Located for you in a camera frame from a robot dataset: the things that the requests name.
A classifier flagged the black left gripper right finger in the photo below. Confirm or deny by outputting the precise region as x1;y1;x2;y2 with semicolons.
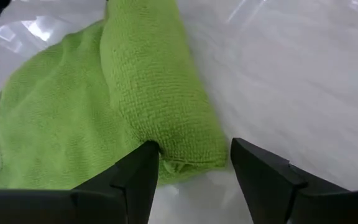
229;137;358;224

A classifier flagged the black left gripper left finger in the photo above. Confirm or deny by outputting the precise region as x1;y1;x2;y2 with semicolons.
0;140;161;224

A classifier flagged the green microfibre towel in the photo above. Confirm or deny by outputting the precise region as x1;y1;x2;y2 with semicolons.
0;0;230;191

